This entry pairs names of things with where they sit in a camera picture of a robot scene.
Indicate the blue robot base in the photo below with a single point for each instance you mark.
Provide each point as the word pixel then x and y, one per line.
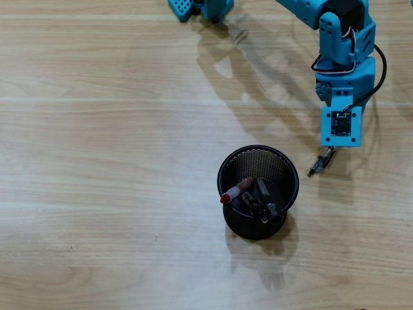
pixel 209 8

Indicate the thin clear black-ink pen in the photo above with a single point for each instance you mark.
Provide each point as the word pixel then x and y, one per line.
pixel 253 205

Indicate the thick black chrome-tip pen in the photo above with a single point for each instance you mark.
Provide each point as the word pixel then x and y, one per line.
pixel 274 213

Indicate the red gel pen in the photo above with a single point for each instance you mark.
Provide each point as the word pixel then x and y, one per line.
pixel 235 192

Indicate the grey grip clear pen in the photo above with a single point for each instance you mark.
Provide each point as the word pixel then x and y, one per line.
pixel 319 164

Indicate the black mesh pen holder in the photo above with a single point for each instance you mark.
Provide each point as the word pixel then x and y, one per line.
pixel 258 231

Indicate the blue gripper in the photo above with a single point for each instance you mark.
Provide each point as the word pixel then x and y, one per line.
pixel 322 91

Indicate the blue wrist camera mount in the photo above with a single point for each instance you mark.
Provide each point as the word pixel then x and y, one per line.
pixel 340 124

